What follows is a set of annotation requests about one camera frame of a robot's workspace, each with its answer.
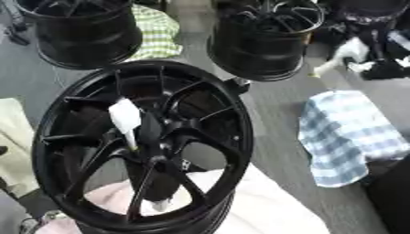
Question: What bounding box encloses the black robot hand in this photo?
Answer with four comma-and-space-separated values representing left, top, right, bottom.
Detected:
124, 112, 209, 203

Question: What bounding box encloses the large black spoked wheel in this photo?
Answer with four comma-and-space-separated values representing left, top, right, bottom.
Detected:
30, 59, 256, 234

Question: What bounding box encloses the white pin with flat head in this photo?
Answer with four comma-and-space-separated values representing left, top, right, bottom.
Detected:
107, 97, 145, 152

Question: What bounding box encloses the black wheel rim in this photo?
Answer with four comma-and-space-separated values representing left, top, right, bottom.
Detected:
205, 0, 327, 82
13, 0, 146, 70

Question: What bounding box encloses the small black stand knob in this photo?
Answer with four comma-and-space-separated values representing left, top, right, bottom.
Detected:
222, 77, 252, 94

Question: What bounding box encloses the green white checked cloth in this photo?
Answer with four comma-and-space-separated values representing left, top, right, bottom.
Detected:
123, 3, 185, 62

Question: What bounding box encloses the cream padded cushion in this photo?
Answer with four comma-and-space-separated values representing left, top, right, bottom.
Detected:
0, 97, 44, 199

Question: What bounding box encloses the blue white checked cloth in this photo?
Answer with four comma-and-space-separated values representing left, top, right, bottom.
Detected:
296, 90, 410, 188

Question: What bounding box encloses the black tripod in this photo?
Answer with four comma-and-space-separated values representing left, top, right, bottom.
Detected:
0, 0, 32, 47

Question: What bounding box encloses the white crumpled rag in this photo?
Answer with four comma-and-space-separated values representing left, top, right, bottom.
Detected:
310, 36, 373, 78

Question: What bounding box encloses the black round tyre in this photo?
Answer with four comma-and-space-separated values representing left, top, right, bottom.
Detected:
334, 0, 410, 26

